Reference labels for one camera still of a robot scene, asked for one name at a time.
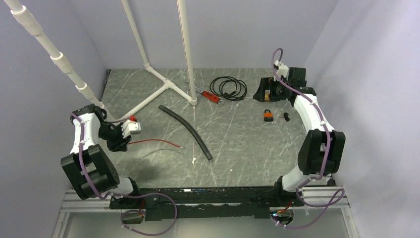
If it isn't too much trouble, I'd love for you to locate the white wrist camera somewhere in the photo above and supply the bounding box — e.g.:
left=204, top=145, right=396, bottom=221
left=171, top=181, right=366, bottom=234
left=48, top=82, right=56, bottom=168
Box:
left=121, top=116, right=142, bottom=137
left=274, top=60, right=289, bottom=80

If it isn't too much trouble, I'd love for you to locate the white pvc pipe frame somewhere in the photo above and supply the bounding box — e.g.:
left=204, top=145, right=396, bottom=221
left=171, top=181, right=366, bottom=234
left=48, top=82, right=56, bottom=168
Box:
left=3, top=0, right=199, bottom=122

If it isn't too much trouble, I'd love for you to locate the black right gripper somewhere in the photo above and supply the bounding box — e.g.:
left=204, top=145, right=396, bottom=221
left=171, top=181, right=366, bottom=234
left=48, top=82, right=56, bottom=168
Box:
left=253, top=77, right=291, bottom=102

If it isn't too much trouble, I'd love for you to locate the coiled black cable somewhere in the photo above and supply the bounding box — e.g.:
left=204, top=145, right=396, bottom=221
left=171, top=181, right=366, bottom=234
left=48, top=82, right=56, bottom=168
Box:
left=209, top=76, right=247, bottom=101

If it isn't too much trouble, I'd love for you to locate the red wire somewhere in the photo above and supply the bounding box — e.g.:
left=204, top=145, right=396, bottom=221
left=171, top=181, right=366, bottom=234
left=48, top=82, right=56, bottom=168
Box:
left=127, top=139, right=184, bottom=149

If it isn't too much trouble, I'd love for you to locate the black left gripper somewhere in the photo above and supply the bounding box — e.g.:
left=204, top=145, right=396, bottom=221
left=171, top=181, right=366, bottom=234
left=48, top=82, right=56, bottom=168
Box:
left=98, top=122, right=131, bottom=152

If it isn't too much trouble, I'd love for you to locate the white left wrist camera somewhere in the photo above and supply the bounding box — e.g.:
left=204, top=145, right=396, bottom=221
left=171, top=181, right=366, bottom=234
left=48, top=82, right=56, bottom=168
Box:
left=121, top=116, right=142, bottom=137

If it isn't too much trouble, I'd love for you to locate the orange black padlock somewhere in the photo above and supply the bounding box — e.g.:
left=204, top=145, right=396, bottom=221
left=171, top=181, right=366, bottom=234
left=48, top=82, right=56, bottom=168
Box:
left=263, top=109, right=274, bottom=122

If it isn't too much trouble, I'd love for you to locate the red handled adjustable wrench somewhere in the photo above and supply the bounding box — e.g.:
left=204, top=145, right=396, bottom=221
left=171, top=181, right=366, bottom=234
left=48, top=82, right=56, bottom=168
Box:
left=195, top=86, right=224, bottom=105

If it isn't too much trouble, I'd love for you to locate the black corrugated hose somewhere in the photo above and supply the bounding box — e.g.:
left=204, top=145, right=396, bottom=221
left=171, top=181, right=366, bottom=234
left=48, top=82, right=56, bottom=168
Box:
left=158, top=105, right=213, bottom=161

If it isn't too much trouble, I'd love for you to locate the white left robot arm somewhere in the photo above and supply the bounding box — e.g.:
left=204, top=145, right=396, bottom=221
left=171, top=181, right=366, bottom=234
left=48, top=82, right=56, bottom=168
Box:
left=60, top=104, right=143, bottom=208

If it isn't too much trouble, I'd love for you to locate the aluminium frame rail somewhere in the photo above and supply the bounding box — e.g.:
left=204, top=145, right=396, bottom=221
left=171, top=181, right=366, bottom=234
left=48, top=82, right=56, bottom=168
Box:
left=53, top=181, right=359, bottom=238

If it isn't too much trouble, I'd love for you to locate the black headed key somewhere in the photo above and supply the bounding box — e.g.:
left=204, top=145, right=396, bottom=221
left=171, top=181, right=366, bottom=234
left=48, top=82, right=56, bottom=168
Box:
left=279, top=112, right=290, bottom=121

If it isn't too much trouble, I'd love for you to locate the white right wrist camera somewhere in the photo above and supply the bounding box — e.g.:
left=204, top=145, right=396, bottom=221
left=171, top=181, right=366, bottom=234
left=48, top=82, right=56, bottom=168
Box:
left=274, top=60, right=289, bottom=80

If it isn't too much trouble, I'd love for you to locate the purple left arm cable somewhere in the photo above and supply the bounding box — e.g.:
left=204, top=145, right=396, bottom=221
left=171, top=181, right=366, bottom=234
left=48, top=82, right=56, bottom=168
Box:
left=70, top=113, right=178, bottom=237

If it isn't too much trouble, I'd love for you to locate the black mounting rail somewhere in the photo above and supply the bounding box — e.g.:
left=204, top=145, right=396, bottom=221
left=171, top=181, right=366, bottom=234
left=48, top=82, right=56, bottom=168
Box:
left=109, top=183, right=303, bottom=221

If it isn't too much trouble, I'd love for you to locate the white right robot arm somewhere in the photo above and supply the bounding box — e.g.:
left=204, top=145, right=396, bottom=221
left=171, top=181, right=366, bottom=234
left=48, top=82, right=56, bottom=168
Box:
left=253, top=67, right=346, bottom=206

